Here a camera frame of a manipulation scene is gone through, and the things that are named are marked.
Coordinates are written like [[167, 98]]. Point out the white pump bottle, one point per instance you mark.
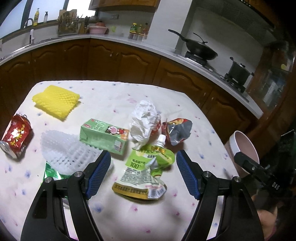
[[45, 17]]

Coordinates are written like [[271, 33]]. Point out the brown cabinets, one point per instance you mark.
[[93, 59], [112, 5]]

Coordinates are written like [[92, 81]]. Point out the white foam fruit net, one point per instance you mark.
[[65, 153]]

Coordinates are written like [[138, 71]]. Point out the dish drying rack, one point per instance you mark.
[[67, 22]]

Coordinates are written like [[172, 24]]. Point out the silver red snack bag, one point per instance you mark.
[[177, 130]]

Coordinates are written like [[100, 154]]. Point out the white floral tablecloth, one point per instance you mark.
[[67, 125]]

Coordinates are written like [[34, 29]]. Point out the gas stove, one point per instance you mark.
[[232, 83]]

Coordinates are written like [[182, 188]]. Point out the black wok with lid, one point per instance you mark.
[[199, 49]]

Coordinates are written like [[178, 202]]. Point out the brown upper cabinets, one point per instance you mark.
[[112, 5]]

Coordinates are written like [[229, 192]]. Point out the pink basin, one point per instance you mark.
[[98, 28]]

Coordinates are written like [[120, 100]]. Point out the sink faucet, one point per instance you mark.
[[31, 35]]

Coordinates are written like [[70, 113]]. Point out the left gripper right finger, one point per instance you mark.
[[239, 219]]

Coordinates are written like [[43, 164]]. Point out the seasoning bottles rack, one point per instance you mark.
[[138, 32]]

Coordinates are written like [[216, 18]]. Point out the brown lower cabinets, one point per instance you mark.
[[93, 59]]

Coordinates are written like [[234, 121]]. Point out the person's right hand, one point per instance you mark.
[[268, 222]]

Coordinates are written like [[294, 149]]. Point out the pink round trash bin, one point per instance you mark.
[[239, 142]]

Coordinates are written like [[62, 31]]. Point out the white kitchen countertop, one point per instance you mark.
[[251, 106]]

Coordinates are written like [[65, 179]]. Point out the yellow foam fruit net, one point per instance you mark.
[[56, 101]]

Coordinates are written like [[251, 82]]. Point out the glass door tall cabinet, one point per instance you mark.
[[271, 83]]

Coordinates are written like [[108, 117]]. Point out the green plastic wrapper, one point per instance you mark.
[[51, 172]]

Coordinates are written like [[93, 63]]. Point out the black stock pot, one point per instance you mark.
[[238, 73]]

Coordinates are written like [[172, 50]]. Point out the green juice pouch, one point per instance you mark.
[[141, 178]]

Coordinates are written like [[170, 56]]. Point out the crushed red soda can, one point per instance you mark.
[[17, 136]]

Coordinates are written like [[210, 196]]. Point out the green drink carton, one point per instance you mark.
[[104, 136]]

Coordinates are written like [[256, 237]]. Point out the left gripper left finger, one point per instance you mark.
[[46, 220]]

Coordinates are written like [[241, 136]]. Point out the crumpled white paper wrapper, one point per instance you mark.
[[145, 120]]

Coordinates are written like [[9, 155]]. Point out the yellow dish soap bottle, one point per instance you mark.
[[36, 18]]

